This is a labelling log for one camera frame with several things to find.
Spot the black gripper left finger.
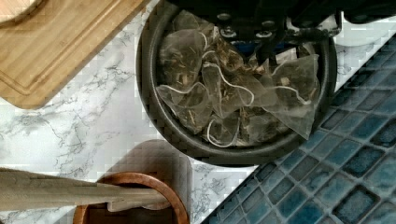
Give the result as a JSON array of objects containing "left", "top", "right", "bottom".
[{"left": 216, "top": 0, "right": 287, "bottom": 63}]

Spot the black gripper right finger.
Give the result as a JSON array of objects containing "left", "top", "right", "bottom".
[{"left": 287, "top": 0, "right": 395, "bottom": 42}]

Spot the pyramid tea bag centre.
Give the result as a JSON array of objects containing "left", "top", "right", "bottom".
[{"left": 202, "top": 62, "right": 277, "bottom": 119}]

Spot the pyramid tea bag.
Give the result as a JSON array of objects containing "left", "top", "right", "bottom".
[
  {"left": 159, "top": 29, "right": 207, "bottom": 91},
  {"left": 202, "top": 62, "right": 277, "bottom": 119},
  {"left": 156, "top": 82, "right": 212, "bottom": 134},
  {"left": 204, "top": 113, "right": 240, "bottom": 147},
  {"left": 263, "top": 54, "right": 320, "bottom": 139}
]

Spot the pyramid tea bag right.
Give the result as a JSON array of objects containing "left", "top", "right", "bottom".
[{"left": 263, "top": 54, "right": 320, "bottom": 139}]

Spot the pyramid tea bag upper left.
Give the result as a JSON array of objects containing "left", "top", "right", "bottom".
[{"left": 159, "top": 29, "right": 207, "bottom": 91}]

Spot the pyramid tea bag lower left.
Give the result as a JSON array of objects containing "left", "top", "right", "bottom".
[{"left": 156, "top": 82, "right": 212, "bottom": 134}]

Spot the pyramid tea bag bottom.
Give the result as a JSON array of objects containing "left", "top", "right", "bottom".
[{"left": 204, "top": 113, "right": 240, "bottom": 147}]

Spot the dark grey tea bag bowl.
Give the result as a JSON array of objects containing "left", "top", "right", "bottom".
[{"left": 137, "top": 0, "right": 336, "bottom": 166}]

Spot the brown wooden cup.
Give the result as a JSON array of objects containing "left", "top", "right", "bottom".
[{"left": 73, "top": 172, "right": 190, "bottom": 224}]

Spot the bamboo cutting board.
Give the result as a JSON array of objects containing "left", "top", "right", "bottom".
[{"left": 0, "top": 0, "right": 150, "bottom": 109}]

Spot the round wooden lid with knob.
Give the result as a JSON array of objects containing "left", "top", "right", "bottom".
[{"left": 0, "top": 0, "right": 43, "bottom": 25}]

